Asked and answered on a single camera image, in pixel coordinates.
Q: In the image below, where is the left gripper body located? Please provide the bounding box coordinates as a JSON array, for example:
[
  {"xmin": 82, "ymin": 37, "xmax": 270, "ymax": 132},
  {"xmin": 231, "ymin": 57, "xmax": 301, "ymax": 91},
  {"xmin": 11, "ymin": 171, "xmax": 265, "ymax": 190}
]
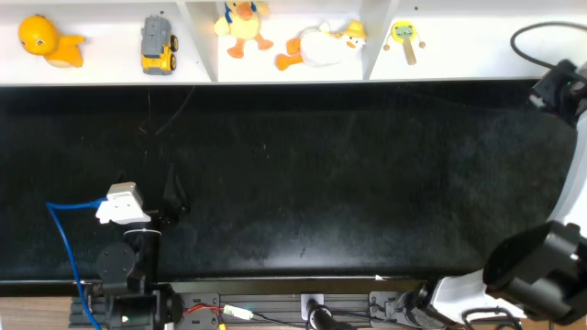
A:
[{"xmin": 145, "ymin": 209, "xmax": 183, "ymax": 226}]

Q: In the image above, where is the yellow rattle drum toy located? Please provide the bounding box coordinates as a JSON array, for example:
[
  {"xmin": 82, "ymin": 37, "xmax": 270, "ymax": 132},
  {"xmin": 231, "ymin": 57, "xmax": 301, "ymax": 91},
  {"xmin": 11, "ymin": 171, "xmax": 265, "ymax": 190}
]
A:
[{"xmin": 382, "ymin": 20, "xmax": 426, "ymax": 66}]

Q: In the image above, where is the grey and yellow toy truck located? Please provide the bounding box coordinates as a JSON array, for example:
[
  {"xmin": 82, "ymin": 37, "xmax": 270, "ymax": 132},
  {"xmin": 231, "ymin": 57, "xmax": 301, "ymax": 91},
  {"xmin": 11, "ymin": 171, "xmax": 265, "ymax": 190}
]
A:
[{"xmin": 139, "ymin": 15, "xmax": 180, "ymax": 76}]

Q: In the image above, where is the yellow rubber duck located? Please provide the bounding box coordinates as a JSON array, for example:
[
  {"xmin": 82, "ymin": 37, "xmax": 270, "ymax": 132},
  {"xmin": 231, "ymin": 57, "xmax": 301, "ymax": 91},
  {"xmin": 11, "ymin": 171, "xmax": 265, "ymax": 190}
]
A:
[{"xmin": 17, "ymin": 14, "xmax": 87, "ymax": 70}]

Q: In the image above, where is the yellow plush duck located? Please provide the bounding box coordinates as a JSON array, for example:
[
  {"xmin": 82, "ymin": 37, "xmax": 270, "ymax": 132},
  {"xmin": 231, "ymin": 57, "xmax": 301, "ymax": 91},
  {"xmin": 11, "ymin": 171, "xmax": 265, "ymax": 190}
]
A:
[{"xmin": 214, "ymin": 0, "xmax": 275, "ymax": 60}]

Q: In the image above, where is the white plush duck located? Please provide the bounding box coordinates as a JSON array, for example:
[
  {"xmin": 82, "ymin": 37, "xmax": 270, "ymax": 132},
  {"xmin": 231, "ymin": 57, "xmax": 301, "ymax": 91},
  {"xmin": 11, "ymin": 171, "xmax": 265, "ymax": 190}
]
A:
[{"xmin": 274, "ymin": 19, "xmax": 369, "ymax": 72}]

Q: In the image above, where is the white shelf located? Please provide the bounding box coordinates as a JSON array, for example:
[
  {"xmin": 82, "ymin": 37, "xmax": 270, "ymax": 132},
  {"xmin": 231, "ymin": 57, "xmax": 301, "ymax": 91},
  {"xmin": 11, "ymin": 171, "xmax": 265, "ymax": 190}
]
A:
[{"xmin": 0, "ymin": 0, "xmax": 587, "ymax": 87}]

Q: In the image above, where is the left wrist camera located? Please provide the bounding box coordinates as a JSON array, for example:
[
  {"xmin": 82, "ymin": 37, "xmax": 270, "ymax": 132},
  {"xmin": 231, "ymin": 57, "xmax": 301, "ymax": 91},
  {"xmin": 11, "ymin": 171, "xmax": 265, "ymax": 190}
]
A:
[{"xmin": 94, "ymin": 181, "xmax": 152, "ymax": 226}]

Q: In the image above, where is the blue cable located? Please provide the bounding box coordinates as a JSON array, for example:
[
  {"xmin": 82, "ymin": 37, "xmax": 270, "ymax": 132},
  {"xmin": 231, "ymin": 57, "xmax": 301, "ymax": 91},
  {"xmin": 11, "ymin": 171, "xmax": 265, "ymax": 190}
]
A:
[{"xmin": 45, "ymin": 197, "xmax": 109, "ymax": 330}]

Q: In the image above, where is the mounting rail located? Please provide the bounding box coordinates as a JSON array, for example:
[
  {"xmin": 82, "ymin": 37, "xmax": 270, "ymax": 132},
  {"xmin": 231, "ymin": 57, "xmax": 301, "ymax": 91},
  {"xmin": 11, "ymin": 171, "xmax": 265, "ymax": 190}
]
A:
[{"xmin": 68, "ymin": 279, "xmax": 441, "ymax": 330}]

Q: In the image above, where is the black cable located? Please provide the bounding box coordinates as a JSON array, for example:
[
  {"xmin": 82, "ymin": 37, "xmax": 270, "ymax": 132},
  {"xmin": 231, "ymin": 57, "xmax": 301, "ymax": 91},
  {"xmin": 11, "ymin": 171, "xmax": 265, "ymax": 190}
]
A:
[{"xmin": 460, "ymin": 21, "xmax": 587, "ymax": 330}]

